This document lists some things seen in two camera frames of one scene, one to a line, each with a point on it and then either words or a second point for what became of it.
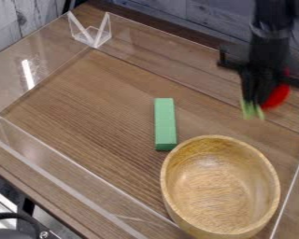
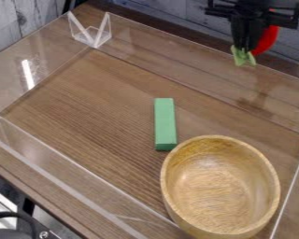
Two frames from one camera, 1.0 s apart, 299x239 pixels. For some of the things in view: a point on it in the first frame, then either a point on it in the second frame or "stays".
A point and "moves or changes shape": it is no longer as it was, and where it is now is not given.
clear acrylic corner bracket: (92, 35) stays
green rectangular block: (164, 124) stays
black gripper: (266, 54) -> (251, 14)
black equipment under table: (29, 228) stays
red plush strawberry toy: (274, 97) moves or changes shape
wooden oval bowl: (219, 188) stays
